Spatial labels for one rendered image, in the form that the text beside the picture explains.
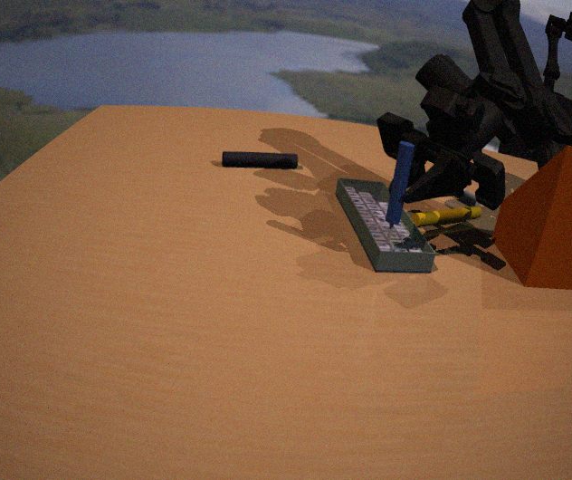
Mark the blue stylus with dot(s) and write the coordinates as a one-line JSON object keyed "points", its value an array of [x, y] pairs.
{"points": [[399, 185]]}

